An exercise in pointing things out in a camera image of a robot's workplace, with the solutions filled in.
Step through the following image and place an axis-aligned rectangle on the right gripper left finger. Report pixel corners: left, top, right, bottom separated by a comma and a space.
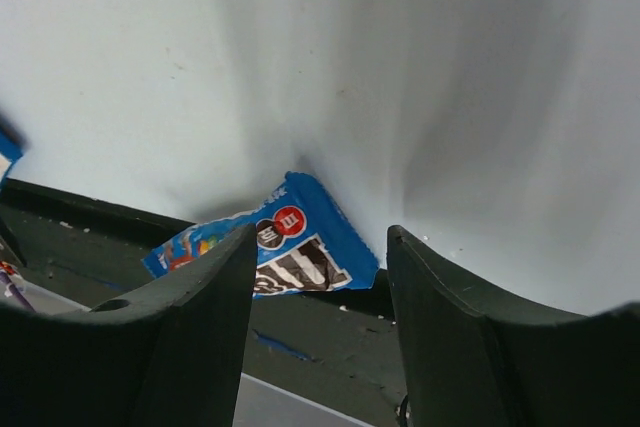
1, 225, 257, 426

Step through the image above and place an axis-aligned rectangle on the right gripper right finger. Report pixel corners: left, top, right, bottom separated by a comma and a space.
387, 225, 639, 426

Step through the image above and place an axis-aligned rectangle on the blue M&M bag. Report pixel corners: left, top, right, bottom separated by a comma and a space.
142, 172, 379, 297

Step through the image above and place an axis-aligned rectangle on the blue white candy bar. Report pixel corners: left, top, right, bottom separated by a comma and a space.
0, 113, 28, 184

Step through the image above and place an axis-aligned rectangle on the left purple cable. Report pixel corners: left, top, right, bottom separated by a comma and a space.
0, 266, 36, 313

